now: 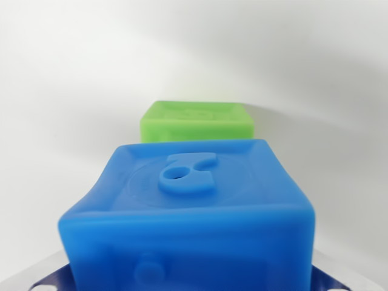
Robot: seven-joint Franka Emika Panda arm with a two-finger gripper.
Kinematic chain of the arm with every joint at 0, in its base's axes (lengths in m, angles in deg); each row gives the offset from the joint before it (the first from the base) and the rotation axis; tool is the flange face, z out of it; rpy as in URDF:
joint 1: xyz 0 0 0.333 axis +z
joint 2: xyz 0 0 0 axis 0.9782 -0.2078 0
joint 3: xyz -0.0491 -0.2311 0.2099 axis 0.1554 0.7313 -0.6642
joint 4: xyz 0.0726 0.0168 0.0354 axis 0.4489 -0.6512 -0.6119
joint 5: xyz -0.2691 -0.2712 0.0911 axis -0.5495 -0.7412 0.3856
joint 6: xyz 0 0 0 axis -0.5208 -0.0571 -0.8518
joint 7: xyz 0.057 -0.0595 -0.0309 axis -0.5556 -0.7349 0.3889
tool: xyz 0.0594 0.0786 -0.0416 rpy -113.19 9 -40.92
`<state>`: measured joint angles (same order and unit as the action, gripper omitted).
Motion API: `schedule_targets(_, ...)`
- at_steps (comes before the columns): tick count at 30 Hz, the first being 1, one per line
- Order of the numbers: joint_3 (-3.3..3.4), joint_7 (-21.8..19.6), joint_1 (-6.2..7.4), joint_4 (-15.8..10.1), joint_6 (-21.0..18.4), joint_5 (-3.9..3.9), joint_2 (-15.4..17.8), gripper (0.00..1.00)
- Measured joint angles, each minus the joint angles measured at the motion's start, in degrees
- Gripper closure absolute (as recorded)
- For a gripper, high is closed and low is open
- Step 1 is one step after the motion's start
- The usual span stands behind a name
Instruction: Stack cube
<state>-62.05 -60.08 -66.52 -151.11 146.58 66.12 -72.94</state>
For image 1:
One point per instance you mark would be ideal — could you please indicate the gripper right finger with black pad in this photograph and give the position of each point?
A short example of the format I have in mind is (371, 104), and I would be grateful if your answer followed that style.
(336, 276)

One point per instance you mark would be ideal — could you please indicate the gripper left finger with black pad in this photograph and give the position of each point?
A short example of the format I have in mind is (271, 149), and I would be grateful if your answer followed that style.
(50, 272)

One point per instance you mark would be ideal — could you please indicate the blue cube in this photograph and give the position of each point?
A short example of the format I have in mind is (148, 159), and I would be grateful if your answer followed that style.
(188, 230)

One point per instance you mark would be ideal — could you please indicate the green cube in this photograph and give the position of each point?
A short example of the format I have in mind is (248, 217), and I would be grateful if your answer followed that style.
(197, 127)

